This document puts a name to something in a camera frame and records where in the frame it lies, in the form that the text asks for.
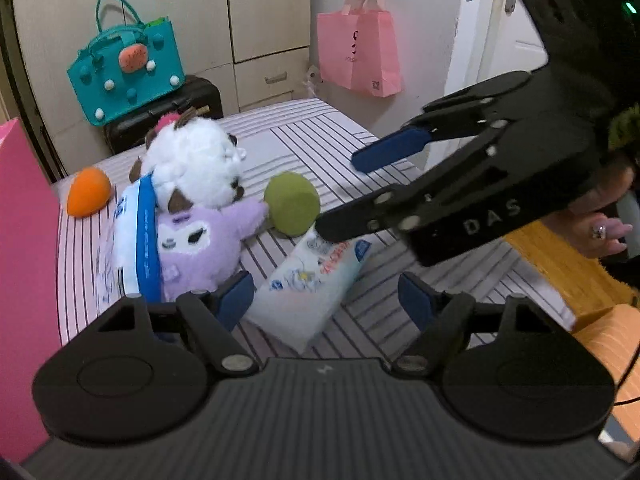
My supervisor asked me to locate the striped bed sheet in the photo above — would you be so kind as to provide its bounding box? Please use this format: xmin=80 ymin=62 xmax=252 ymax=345
xmin=50 ymin=98 xmax=576 ymax=361

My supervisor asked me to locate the pink strawberry plush toy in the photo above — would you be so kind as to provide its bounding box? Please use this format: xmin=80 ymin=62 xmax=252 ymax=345
xmin=155 ymin=111 xmax=183 ymax=133

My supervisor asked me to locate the green sponge ball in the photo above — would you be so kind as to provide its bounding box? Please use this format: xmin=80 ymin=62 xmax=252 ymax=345
xmin=263 ymin=172 xmax=322 ymax=238

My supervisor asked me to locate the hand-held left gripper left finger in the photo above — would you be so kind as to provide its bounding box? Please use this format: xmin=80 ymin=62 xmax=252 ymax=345
xmin=97 ymin=270 xmax=260 ymax=377

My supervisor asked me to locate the pink storage box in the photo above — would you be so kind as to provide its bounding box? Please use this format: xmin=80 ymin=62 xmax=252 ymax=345
xmin=0 ymin=117 xmax=63 ymax=466

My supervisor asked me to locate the white door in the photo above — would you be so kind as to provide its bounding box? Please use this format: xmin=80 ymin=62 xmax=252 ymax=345
xmin=487 ymin=0 xmax=551 ymax=83

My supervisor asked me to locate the white soft tissue pack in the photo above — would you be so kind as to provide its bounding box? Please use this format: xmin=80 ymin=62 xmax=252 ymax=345
xmin=242 ymin=227 xmax=373 ymax=353

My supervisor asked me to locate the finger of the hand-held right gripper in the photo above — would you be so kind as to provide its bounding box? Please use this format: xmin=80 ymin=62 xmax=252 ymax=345
xmin=315 ymin=140 xmax=506 ymax=243
xmin=351 ymin=71 xmax=532 ymax=173

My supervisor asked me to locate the pink paper shopping bag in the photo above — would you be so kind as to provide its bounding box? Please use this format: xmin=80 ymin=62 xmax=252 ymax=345
xmin=316 ymin=0 xmax=404 ymax=98

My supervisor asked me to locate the orange sponge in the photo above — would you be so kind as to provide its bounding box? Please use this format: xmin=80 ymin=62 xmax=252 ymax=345
xmin=67 ymin=167 xmax=113 ymax=218

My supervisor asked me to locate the teal felt handbag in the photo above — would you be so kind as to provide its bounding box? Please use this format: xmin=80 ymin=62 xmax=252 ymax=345
xmin=66 ymin=0 xmax=187 ymax=127

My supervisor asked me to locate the yellow fuzzy cloth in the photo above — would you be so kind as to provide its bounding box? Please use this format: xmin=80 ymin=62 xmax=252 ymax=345
xmin=505 ymin=225 xmax=640 ymax=326

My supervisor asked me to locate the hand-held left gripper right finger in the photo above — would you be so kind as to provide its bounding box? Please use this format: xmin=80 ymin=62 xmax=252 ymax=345
xmin=392 ymin=271 xmax=548 ymax=378

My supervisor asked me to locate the beige wardrobe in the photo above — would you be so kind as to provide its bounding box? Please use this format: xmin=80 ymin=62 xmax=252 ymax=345
xmin=10 ymin=0 xmax=313 ymax=161

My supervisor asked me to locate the black cable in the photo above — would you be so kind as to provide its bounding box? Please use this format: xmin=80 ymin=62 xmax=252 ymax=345
xmin=614 ymin=342 xmax=640 ymax=407

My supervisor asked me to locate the orange ribbed cloth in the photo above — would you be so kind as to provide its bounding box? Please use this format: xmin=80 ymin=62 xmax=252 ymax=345
xmin=572 ymin=305 xmax=640 ymax=441

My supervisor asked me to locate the white plush sheep toy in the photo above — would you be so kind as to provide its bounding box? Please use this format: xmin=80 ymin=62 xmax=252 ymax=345
xmin=129 ymin=112 xmax=247 ymax=213

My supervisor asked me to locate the person's right hand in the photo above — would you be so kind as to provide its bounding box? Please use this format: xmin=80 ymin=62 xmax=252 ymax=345
xmin=540 ymin=159 xmax=636 ymax=261

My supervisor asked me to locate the purple plush toy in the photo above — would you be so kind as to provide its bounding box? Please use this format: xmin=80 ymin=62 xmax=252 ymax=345
xmin=156 ymin=199 xmax=268 ymax=303

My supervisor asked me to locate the clear plastic bag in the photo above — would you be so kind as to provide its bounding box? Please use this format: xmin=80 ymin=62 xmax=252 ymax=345
xmin=304 ymin=65 xmax=323 ymax=98

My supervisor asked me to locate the black suitcase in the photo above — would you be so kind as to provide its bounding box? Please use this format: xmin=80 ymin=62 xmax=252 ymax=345
xmin=103 ymin=75 xmax=224 ymax=157

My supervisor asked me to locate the blue banded tissue pack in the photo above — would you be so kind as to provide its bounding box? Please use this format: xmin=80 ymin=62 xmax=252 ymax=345
xmin=95 ymin=172 xmax=163 ymax=311

